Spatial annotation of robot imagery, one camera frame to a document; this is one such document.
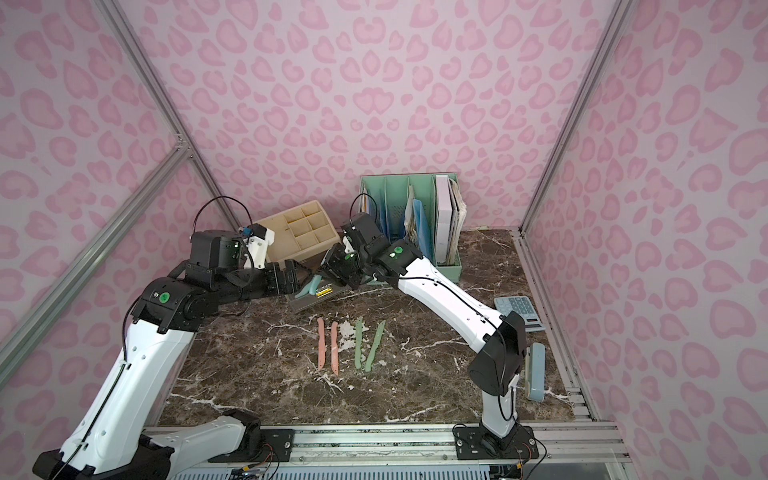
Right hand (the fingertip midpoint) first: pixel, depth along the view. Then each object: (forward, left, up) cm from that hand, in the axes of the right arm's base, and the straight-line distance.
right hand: (310, 274), depth 70 cm
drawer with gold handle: (-1, +5, -12) cm, 13 cm away
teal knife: (-4, -1, 0) cm, 4 cm away
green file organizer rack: (+31, -22, -7) cm, 39 cm away
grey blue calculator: (+10, -60, -31) cm, 68 cm away
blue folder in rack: (+23, -27, -9) cm, 36 cm away
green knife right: (-3, -13, -30) cm, 33 cm away
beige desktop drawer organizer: (+18, +8, -5) cm, 20 cm away
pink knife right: (-5, -1, -31) cm, 31 cm away
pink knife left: (-7, +3, -30) cm, 30 cm away
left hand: (-2, +2, +4) cm, 5 cm away
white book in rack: (+28, -34, -6) cm, 44 cm away
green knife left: (-8, -8, -31) cm, 33 cm away
